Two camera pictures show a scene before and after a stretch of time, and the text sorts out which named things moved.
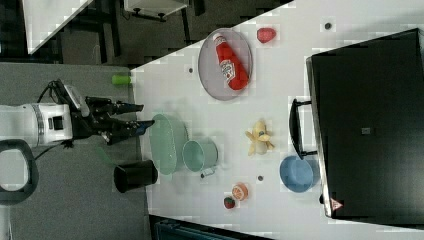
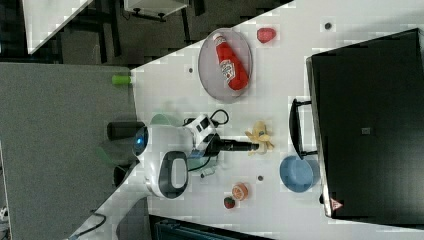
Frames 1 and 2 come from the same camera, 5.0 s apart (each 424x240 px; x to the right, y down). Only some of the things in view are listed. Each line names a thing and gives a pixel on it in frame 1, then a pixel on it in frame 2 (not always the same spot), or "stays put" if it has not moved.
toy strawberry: [229, 202] stays put
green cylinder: [121, 79] stays put
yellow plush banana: [260, 138] stays put
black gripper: [95, 116] to [216, 145]
